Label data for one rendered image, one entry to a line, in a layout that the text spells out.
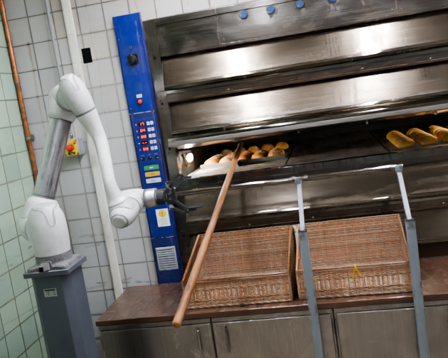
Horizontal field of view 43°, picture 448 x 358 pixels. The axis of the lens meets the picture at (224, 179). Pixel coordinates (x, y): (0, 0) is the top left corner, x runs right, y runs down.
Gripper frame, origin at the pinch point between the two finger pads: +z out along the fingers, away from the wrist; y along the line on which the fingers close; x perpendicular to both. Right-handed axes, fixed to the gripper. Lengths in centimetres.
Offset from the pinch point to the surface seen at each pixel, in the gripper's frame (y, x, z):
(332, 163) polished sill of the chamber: 2, -62, 62
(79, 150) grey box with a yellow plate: -24, -54, -81
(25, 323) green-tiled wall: 65, -20, -115
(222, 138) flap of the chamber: -21, -46, 6
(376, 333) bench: 79, -8, 73
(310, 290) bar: 52, -2, 45
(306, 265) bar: 40, -2, 45
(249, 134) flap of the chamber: -21, -47, 20
